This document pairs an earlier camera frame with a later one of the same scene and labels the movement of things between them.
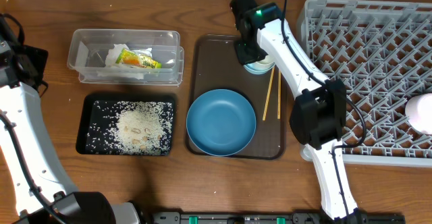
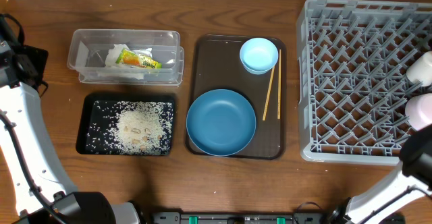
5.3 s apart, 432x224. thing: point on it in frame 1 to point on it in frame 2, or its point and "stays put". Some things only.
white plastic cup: [268, 59] to [421, 69]
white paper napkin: [115, 69] stays put
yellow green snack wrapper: [129, 58] stays put
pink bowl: [418, 113] stays put
